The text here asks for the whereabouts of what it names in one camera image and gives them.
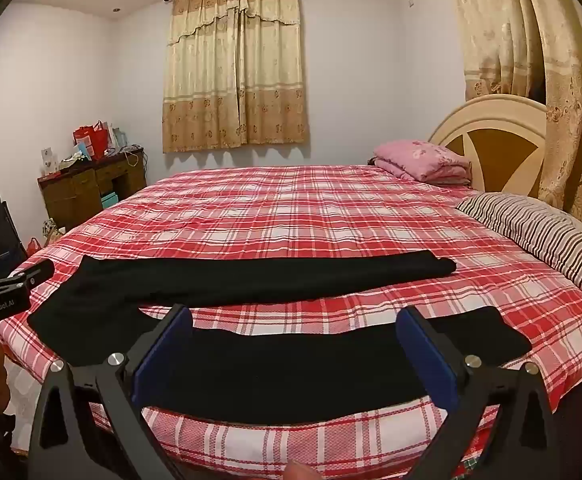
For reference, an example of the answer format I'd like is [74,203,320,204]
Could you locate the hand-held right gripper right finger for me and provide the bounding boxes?
[396,306,559,480]

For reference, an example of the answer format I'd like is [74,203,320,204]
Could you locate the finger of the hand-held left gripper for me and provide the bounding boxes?
[13,259,56,288]

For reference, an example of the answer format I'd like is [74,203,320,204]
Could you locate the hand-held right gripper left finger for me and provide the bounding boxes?
[28,304,194,480]

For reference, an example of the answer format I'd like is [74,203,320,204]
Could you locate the black pants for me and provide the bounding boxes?
[27,249,532,426]

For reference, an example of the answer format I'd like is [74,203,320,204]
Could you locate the person's right hand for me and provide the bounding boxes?
[277,460,319,480]

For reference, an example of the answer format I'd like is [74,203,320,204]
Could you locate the patterned bag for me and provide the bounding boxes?
[43,217,64,246]

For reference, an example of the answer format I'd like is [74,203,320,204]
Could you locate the wooden nightstand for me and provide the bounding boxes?
[37,147,146,231]

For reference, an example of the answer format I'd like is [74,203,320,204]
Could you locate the red gift bag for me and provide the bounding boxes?
[73,121,109,158]

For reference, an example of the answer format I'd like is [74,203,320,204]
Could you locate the striped pillow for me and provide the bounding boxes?
[455,192,582,293]

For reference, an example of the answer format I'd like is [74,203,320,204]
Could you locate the bed with red plaid sheet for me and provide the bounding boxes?
[0,162,582,480]

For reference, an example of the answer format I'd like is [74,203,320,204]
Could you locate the folded pink blanket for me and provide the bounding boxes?
[373,140,473,186]

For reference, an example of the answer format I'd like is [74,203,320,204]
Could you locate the cream wooden headboard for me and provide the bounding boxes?
[428,95,549,200]

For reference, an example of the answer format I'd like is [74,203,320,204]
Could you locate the beige floral window curtain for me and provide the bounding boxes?
[162,0,306,153]

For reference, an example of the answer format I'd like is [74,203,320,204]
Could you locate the large beige floral curtain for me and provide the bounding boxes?
[443,0,582,251]

